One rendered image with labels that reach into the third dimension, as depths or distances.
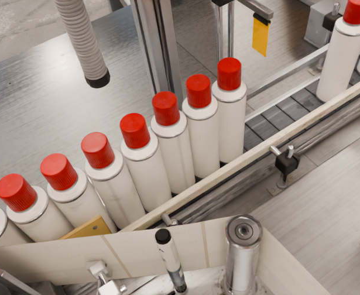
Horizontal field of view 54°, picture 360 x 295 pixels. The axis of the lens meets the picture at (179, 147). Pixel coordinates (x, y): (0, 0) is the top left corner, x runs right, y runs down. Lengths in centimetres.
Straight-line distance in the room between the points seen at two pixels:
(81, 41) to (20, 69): 59
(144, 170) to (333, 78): 39
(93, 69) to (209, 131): 18
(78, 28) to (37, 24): 247
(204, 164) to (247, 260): 23
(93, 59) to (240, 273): 32
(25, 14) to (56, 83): 217
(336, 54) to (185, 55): 40
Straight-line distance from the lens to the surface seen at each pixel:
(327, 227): 60
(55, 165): 43
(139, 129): 43
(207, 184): 58
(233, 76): 49
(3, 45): 284
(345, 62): 68
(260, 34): 53
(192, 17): 106
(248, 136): 68
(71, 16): 45
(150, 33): 55
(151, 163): 47
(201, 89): 47
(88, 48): 47
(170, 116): 46
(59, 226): 50
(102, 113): 83
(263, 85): 65
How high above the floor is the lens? 141
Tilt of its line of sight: 52 degrees down
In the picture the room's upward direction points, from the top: 10 degrees counter-clockwise
